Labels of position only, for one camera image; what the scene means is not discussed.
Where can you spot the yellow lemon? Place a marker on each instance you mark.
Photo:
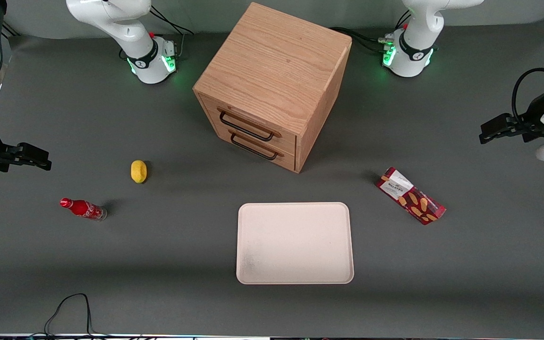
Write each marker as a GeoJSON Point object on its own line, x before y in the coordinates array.
{"type": "Point", "coordinates": [139, 171]}

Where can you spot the red cookie box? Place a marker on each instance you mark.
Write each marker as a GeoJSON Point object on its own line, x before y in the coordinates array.
{"type": "Point", "coordinates": [411, 196]}

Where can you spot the wooden drawer front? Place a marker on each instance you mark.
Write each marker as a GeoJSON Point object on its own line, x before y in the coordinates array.
{"type": "Point", "coordinates": [281, 141]}
{"type": "Point", "coordinates": [284, 162]}

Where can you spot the beige plastic tray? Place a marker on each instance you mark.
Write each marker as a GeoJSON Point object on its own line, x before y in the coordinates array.
{"type": "Point", "coordinates": [294, 243]}

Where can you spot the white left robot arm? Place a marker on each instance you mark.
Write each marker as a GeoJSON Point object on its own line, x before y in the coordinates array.
{"type": "Point", "coordinates": [413, 52]}

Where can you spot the wooden drawer cabinet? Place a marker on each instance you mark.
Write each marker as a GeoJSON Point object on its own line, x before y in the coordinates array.
{"type": "Point", "coordinates": [272, 61]}

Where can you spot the red cola bottle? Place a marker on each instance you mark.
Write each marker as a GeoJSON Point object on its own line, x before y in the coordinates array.
{"type": "Point", "coordinates": [83, 208]}

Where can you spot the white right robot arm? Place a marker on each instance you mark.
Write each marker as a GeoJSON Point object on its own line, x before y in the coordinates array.
{"type": "Point", "coordinates": [130, 28]}

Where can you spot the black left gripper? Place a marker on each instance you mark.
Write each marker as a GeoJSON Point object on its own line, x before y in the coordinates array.
{"type": "Point", "coordinates": [532, 119]}

